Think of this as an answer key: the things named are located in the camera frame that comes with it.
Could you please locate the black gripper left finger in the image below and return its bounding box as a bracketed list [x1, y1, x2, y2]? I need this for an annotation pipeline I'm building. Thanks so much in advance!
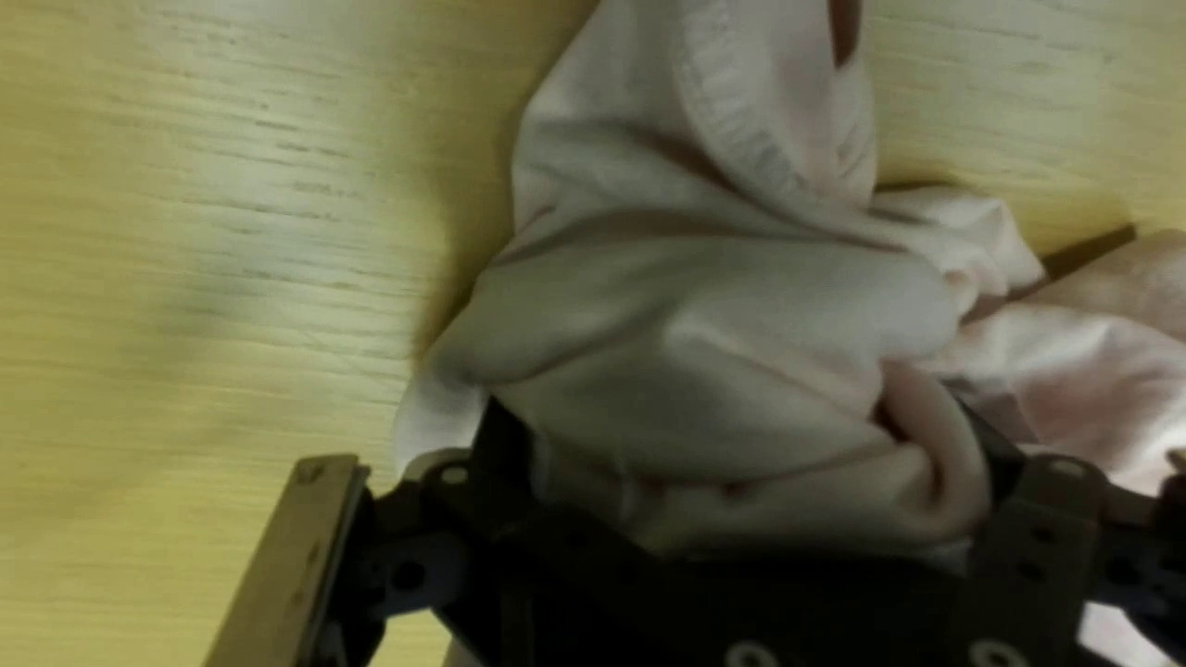
[200, 396, 550, 667]

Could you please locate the peach t-shirt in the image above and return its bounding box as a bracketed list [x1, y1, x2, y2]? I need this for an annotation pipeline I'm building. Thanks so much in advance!
[386, 0, 1186, 667]

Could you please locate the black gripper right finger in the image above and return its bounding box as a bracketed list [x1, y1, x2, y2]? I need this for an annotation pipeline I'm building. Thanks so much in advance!
[958, 405, 1186, 667]

